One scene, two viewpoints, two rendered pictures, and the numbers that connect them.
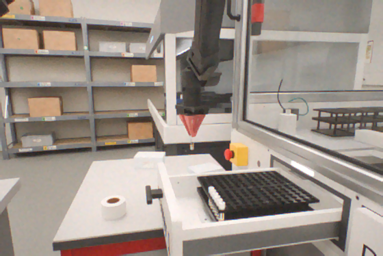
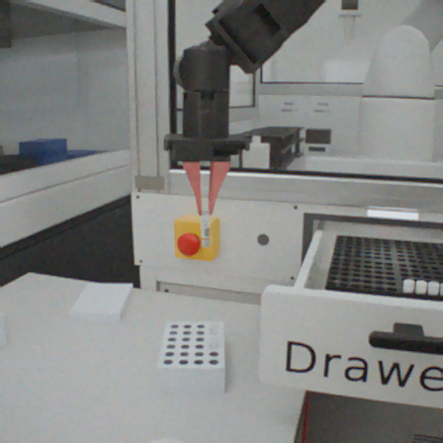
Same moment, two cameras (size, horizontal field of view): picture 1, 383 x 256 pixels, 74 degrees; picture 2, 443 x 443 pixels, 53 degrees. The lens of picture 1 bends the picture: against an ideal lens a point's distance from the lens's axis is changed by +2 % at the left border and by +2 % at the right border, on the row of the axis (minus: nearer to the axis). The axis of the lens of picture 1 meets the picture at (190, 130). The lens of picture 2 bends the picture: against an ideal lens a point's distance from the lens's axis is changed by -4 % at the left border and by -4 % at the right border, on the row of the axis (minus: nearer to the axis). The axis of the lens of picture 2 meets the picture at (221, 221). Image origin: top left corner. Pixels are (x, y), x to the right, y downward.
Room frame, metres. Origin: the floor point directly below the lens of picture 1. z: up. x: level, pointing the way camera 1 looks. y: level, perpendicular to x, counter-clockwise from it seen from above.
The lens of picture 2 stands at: (0.48, 0.48, 1.11)
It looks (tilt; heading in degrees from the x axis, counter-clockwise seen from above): 15 degrees down; 299
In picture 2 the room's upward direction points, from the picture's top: straight up
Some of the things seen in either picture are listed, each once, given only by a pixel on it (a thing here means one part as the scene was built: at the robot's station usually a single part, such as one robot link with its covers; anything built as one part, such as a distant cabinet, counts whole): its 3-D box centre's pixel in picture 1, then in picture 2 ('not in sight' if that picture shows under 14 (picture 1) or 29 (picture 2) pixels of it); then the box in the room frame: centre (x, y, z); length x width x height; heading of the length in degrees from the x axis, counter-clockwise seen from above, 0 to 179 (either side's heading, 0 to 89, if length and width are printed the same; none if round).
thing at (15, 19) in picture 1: (128, 87); not in sight; (4.29, 1.04, 1.00); 3.63 x 0.49 x 2.00; 109
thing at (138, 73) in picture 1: (143, 74); not in sight; (4.38, 0.79, 1.22); 0.41 x 0.32 x 0.28; 109
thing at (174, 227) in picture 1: (167, 206); (402, 352); (0.52, 0.05, 0.87); 0.29 x 0.02 x 0.11; 12
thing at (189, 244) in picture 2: (229, 154); (189, 243); (0.89, -0.14, 0.88); 0.04 x 0.03 x 0.04; 12
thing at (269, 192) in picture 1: (251, 199); (393, 283); (0.56, -0.14, 0.87); 0.22 x 0.18 x 0.06; 102
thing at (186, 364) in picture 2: not in sight; (193, 354); (0.78, 0.02, 0.78); 0.12 x 0.08 x 0.04; 120
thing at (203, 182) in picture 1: (209, 192); (399, 292); (0.54, -0.04, 0.90); 0.18 x 0.02 x 0.01; 12
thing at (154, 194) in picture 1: (154, 194); (408, 336); (0.51, 0.08, 0.91); 0.07 x 0.04 x 0.01; 12
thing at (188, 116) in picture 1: (191, 121); (199, 178); (0.78, 0.00, 1.02); 0.07 x 0.07 x 0.09; 34
